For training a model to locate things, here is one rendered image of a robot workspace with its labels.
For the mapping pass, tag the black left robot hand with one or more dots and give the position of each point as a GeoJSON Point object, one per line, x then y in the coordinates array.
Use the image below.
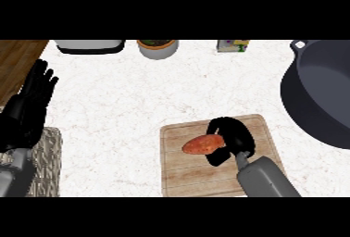
{"type": "Point", "coordinates": [27, 105]}

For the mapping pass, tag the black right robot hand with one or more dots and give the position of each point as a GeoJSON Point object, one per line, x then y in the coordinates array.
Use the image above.
{"type": "Point", "coordinates": [236, 135]}

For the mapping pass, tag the orange sweet potato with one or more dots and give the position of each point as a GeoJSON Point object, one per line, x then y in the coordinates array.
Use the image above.
{"type": "Point", "coordinates": [203, 144]}

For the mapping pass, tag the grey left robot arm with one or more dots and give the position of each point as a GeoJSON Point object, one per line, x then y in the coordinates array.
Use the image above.
{"type": "Point", "coordinates": [16, 172]}

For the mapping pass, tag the wooden cutting board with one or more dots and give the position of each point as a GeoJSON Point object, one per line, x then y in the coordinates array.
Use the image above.
{"type": "Point", "coordinates": [200, 176]}

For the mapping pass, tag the dark grey pot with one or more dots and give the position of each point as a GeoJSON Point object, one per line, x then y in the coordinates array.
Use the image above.
{"type": "Point", "coordinates": [320, 92]}

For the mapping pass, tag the brown wooden surface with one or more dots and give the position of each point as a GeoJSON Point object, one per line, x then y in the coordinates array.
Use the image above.
{"type": "Point", "coordinates": [16, 66]}

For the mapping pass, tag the woven grey placemat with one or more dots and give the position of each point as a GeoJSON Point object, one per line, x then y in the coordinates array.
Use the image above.
{"type": "Point", "coordinates": [47, 163]}

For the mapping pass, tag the black and white appliance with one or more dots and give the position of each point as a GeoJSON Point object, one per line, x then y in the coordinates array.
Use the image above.
{"type": "Point", "coordinates": [89, 46]}

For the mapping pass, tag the small printed box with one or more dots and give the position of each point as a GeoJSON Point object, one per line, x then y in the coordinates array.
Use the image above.
{"type": "Point", "coordinates": [233, 45]}

